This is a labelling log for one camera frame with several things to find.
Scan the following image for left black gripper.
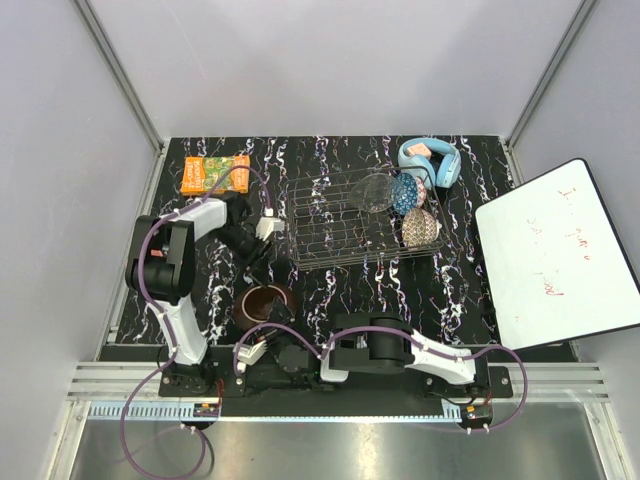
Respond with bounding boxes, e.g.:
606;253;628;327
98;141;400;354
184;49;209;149
210;226;275;287

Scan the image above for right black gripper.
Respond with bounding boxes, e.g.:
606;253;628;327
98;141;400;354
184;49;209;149
256;295;299;354

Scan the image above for wire dish rack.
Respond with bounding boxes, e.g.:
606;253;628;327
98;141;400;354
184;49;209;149
284;166;450;270

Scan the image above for clear glass bowl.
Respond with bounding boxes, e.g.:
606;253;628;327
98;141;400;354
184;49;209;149
349;173;395;214

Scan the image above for blue triangle pattern bowl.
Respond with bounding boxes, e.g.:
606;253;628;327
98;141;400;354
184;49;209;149
391;173;427;216

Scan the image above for beige patterned bowl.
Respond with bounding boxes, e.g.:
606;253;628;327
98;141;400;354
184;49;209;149
401;208;440;250

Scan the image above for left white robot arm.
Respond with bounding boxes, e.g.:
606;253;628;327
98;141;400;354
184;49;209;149
125;192;285;396

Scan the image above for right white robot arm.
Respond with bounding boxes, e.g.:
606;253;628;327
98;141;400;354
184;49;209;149
256;297;490;397

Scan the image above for orange book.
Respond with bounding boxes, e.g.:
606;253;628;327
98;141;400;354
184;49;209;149
180;155;250;197

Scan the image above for pink cube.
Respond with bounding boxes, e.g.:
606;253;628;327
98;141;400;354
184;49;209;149
405;142;432;159

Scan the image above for light blue headphones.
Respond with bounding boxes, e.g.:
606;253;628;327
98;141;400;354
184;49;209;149
398;137;461;189

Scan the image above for white whiteboard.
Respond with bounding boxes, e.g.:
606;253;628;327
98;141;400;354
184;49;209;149
475;158;639;350

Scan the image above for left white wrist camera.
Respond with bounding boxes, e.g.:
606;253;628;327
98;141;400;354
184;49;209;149
255;207;286;241

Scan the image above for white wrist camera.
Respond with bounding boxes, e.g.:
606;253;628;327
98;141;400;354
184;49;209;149
234;340;267;375
255;207;286;241

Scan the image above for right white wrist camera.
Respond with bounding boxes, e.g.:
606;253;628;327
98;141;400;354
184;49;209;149
234;340;267;375

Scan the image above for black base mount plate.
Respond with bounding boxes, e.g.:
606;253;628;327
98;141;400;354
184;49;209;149
99;342;516;401

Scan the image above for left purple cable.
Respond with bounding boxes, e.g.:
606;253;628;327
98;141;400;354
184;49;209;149
119;166;274;479

